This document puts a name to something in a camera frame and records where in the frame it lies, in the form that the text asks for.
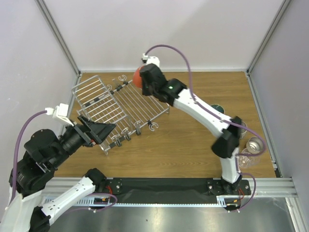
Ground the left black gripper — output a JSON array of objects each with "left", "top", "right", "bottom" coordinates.
[{"left": 50, "top": 114, "right": 117, "bottom": 168}]

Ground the orange mug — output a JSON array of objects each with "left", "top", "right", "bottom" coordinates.
[{"left": 132, "top": 66, "right": 144, "bottom": 89}]

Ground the teal ceramic mug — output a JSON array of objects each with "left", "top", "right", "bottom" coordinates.
[{"left": 211, "top": 104, "right": 225, "bottom": 114}]

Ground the clear faceted glass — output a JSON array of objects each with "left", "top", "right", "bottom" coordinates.
[{"left": 238, "top": 148, "right": 260, "bottom": 168}]

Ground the grey striped round mug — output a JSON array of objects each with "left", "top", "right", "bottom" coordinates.
[{"left": 239, "top": 121, "right": 247, "bottom": 140}]

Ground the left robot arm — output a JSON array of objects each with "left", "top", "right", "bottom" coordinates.
[{"left": 0, "top": 116, "right": 116, "bottom": 232}]

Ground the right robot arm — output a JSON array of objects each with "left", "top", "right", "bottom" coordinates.
[{"left": 134, "top": 64, "right": 242, "bottom": 194}]

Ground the steel tumbler cup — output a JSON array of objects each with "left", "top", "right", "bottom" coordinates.
[{"left": 246, "top": 137, "right": 265, "bottom": 154}]

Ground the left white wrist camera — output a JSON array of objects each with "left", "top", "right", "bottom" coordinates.
[{"left": 45, "top": 103, "right": 74, "bottom": 126}]

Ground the silver wire dish rack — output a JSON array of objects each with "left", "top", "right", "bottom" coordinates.
[{"left": 72, "top": 75, "right": 169, "bottom": 154}]

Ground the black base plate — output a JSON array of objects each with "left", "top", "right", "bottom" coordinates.
[{"left": 107, "top": 177, "right": 251, "bottom": 202}]

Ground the white cable duct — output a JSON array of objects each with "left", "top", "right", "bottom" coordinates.
[{"left": 74, "top": 195, "right": 240, "bottom": 208}]

